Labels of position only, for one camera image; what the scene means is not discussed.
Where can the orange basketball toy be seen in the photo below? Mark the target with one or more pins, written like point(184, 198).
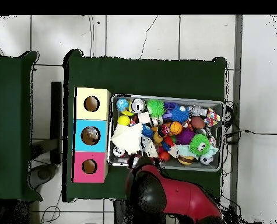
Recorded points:
point(176, 127)

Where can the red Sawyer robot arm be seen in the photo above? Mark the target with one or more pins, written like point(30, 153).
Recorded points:
point(187, 198)

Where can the black panel on stand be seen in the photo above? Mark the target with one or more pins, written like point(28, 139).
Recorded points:
point(56, 116)

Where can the blue globe ball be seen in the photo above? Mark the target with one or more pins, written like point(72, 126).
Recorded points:
point(122, 104)

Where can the green spiky ball with eyes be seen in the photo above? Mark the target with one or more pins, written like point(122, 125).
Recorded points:
point(198, 143)

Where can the side table under green cloth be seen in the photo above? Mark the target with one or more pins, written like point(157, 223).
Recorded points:
point(7, 140)

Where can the cream waffle cloth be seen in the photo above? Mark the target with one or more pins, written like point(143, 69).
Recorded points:
point(127, 140)

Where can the yellow ball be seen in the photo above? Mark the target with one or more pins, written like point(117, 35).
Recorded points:
point(123, 120)

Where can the dark green tablecloth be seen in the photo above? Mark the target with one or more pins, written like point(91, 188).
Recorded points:
point(152, 77)

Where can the purple spiky ball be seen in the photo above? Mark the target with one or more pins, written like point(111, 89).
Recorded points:
point(184, 136)

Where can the brown football toy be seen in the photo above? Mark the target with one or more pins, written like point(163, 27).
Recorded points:
point(197, 122)

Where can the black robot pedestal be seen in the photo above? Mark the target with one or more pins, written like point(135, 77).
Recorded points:
point(120, 212)

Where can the blue spiky ball with eye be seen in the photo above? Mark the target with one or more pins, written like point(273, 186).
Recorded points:
point(179, 114)

